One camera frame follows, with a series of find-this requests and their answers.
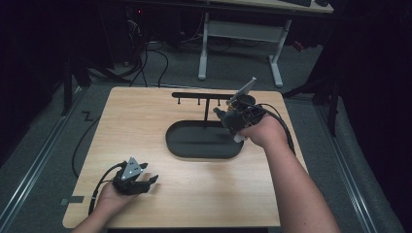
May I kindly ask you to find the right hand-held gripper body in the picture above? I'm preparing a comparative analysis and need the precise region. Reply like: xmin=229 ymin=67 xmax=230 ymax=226
xmin=227 ymin=77 xmax=264 ymax=129

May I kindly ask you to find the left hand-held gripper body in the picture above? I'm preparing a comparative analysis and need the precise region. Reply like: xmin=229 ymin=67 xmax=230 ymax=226
xmin=112 ymin=156 xmax=154 ymax=196

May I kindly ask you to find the black and white mug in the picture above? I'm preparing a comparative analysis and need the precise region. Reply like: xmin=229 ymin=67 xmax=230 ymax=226
xmin=222 ymin=109 xmax=249 ymax=144

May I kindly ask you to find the black hook rack with tray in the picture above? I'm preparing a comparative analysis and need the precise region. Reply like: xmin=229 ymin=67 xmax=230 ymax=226
xmin=164 ymin=91 xmax=246 ymax=160

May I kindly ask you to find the person's left hand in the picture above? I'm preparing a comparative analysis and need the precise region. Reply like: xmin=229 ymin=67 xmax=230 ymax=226
xmin=96 ymin=183 xmax=139 ymax=216

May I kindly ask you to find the person's right hand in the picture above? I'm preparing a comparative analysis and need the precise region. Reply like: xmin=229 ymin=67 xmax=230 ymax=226
xmin=238 ymin=114 xmax=290 ymax=150

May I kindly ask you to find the grey tape piece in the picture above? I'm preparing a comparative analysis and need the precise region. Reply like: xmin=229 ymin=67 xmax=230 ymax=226
xmin=59 ymin=195 xmax=86 ymax=207

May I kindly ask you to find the white-legged desk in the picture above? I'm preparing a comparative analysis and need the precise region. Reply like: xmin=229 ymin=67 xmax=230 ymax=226
xmin=196 ymin=0 xmax=334 ymax=89

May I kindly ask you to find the black metal stand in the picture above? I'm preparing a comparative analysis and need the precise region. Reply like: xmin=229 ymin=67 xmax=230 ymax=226
xmin=282 ymin=72 xmax=342 ymax=138
xmin=60 ymin=52 xmax=92 ymax=117

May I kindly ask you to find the black keyboard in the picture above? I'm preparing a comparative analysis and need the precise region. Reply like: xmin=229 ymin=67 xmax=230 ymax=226
xmin=280 ymin=0 xmax=313 ymax=8

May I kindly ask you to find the left hand-held gripper cable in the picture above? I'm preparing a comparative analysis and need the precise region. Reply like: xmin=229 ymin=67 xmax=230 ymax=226
xmin=87 ymin=161 xmax=128 ymax=216

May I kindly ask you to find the hand-held gripper cable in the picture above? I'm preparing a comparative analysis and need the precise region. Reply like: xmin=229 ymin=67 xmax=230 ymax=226
xmin=87 ymin=161 xmax=128 ymax=216
xmin=256 ymin=102 xmax=296 ymax=155

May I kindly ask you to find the right hand-held gripper cable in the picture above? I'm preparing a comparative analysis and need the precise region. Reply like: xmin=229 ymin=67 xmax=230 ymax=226
xmin=256 ymin=102 xmax=296 ymax=155

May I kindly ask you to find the black floor cable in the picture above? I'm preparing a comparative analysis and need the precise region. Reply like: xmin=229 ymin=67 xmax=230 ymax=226
xmin=71 ymin=115 xmax=103 ymax=180

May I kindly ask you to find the bundle of black cables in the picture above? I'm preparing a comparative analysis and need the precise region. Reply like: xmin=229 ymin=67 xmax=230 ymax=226
xmin=86 ymin=17 xmax=170 ymax=89

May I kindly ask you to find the metal floor rail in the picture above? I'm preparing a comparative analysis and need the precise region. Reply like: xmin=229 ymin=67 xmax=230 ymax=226
xmin=0 ymin=85 xmax=84 ymax=229
xmin=315 ymin=105 xmax=379 ymax=233

